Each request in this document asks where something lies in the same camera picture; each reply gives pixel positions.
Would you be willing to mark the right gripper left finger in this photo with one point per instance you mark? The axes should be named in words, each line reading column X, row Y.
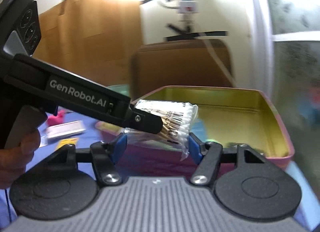
column 105, row 156

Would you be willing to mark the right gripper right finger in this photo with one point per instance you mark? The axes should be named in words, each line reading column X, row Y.
column 207, row 156

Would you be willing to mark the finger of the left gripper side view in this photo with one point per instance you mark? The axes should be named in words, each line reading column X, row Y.
column 143, row 121

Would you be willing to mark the cotton swab bag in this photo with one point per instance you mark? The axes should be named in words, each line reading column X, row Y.
column 177, row 117

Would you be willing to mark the yellow card pack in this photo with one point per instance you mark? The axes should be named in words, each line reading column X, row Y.
column 67, row 141

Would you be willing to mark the person's left hand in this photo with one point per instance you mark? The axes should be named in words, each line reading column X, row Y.
column 15, row 160

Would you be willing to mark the pink towel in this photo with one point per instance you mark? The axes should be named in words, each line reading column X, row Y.
column 56, row 119

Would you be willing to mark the pink tin box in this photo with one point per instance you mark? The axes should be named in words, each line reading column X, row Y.
column 226, row 115

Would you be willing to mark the brown chair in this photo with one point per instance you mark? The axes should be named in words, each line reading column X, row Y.
column 178, row 63

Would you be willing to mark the white power strip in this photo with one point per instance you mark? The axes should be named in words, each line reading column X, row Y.
column 187, row 6

